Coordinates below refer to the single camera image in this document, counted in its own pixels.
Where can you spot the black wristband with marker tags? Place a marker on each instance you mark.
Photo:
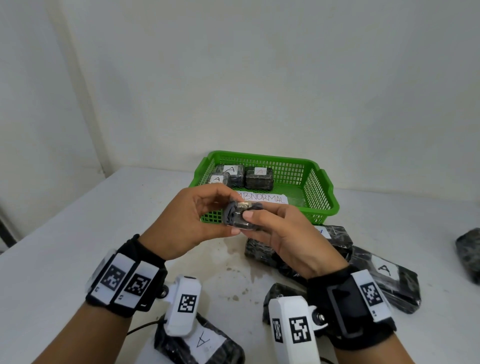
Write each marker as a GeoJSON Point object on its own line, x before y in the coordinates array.
{"type": "Point", "coordinates": [123, 279]}
{"type": "Point", "coordinates": [337, 311]}

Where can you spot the white paper sign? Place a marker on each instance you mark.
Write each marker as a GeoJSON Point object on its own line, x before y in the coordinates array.
{"type": "Point", "coordinates": [270, 198]}

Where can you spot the dark wooden frame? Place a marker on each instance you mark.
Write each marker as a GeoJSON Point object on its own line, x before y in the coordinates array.
{"type": "Point", "coordinates": [6, 229]}

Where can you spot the green plastic basket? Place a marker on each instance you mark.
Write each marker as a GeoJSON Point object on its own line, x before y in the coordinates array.
{"type": "Point", "coordinates": [315, 187]}

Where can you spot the person's right hand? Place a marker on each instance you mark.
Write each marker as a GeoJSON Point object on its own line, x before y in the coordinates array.
{"type": "Point", "coordinates": [300, 243]}

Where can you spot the person's left hand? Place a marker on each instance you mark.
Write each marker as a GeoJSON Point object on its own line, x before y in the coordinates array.
{"type": "Point", "coordinates": [176, 225]}

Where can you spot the large black packet labelled B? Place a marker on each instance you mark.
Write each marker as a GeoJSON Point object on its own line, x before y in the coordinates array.
{"type": "Point", "coordinates": [468, 255]}

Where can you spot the person's right forearm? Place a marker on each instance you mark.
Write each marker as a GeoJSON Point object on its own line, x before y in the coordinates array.
{"type": "Point", "coordinates": [375, 352]}

